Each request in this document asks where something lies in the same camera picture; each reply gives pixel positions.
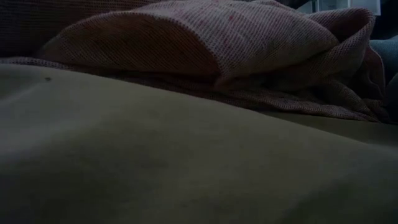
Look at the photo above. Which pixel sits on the white ceiling panel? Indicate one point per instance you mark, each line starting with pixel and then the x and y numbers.
pixel 363 4

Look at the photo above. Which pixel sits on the pink garment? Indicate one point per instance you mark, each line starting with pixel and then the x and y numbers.
pixel 248 37

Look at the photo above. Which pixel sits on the beige shirt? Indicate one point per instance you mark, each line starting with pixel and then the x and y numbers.
pixel 155 155

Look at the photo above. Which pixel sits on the blue denim garment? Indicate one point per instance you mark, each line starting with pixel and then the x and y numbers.
pixel 388 53

